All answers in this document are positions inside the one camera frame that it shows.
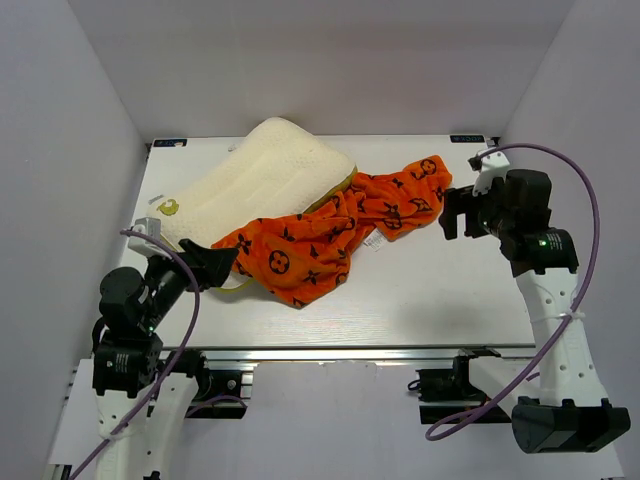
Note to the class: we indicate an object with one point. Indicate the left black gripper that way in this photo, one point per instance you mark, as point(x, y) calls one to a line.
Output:
point(211, 265)

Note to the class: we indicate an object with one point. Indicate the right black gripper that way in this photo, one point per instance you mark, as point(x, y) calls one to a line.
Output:
point(456, 202)

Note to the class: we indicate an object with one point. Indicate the orange patterned pillowcase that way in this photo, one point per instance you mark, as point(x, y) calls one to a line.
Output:
point(300, 258)

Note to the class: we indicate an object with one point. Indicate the cream contoured pillow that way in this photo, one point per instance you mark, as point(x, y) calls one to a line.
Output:
point(278, 169)

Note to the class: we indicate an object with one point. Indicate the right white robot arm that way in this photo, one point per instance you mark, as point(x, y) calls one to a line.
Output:
point(557, 403)

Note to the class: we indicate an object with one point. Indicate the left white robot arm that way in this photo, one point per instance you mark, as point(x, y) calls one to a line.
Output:
point(142, 399)

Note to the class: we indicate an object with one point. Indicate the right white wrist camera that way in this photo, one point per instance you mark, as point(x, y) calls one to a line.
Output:
point(488, 164)

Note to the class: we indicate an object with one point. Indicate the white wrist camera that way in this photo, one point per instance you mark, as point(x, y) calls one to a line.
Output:
point(150, 228)
point(488, 164)

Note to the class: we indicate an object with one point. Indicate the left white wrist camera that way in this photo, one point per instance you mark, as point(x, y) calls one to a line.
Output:
point(150, 228)

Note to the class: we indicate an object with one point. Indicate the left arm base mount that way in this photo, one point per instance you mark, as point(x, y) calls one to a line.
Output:
point(224, 388)

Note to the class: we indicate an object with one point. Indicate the aluminium table rail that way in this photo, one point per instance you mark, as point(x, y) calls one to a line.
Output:
point(356, 354)

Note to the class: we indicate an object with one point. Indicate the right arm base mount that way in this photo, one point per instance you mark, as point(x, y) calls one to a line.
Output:
point(444, 391)

